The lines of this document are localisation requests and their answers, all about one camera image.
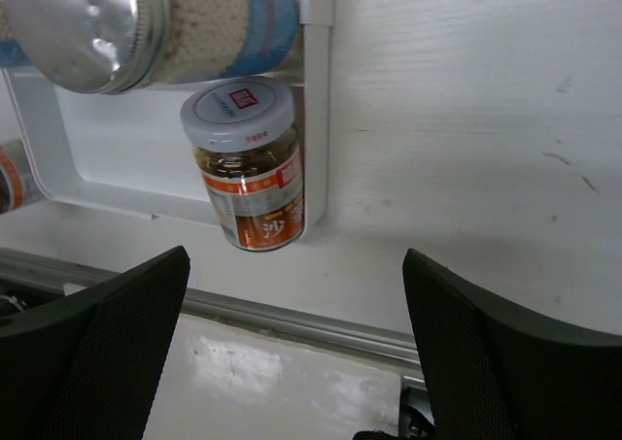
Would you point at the white three-compartment tray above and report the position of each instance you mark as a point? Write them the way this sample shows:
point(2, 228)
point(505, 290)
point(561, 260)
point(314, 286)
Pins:
point(129, 154)

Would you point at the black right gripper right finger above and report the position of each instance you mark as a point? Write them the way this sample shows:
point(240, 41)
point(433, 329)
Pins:
point(494, 369)

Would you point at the dark white-lid jar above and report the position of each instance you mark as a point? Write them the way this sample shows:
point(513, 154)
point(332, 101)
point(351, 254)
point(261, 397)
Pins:
point(18, 187)

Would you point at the silver-lid spice jar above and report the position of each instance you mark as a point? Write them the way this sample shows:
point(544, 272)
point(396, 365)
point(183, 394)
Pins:
point(113, 46)
point(11, 54)

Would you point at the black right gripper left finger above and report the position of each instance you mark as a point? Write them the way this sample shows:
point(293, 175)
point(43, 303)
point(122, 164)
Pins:
point(88, 365)

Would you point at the pale white-lid jar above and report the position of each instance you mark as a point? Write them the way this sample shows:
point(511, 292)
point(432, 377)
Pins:
point(247, 150)

